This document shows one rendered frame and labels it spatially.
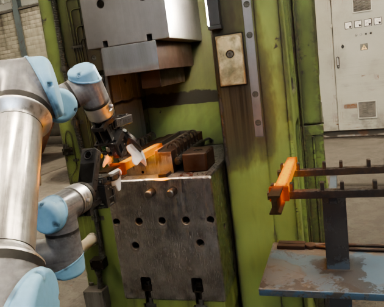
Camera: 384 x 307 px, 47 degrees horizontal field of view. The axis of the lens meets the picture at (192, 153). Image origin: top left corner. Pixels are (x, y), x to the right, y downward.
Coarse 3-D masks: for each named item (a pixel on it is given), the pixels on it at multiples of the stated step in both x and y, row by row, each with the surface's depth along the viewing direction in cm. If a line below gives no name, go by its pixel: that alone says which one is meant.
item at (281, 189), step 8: (288, 160) 133; (296, 160) 134; (288, 168) 123; (280, 176) 116; (288, 176) 115; (280, 184) 109; (288, 184) 112; (272, 192) 99; (280, 192) 99; (288, 192) 104; (272, 200) 97; (280, 200) 103; (288, 200) 104; (272, 208) 98; (280, 208) 100
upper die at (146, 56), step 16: (112, 48) 147; (128, 48) 146; (144, 48) 144; (160, 48) 147; (176, 48) 163; (112, 64) 149; (128, 64) 147; (144, 64) 145; (160, 64) 146; (176, 64) 162; (192, 64) 182
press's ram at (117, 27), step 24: (96, 0) 145; (120, 0) 143; (144, 0) 141; (168, 0) 142; (192, 0) 170; (96, 24) 147; (120, 24) 145; (144, 24) 142; (168, 24) 141; (192, 24) 167; (96, 48) 149
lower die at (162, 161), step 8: (168, 136) 186; (192, 136) 176; (200, 136) 186; (152, 144) 170; (176, 144) 162; (160, 152) 151; (168, 152) 150; (120, 160) 156; (152, 160) 152; (160, 160) 151; (168, 160) 151; (136, 168) 155; (144, 168) 154; (152, 168) 153; (160, 168) 152; (168, 168) 151; (176, 168) 154
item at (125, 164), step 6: (156, 144) 158; (144, 150) 147; (150, 150) 148; (150, 156) 148; (120, 162) 132; (126, 162) 130; (108, 168) 122; (114, 168) 122; (120, 168) 127; (126, 168) 130
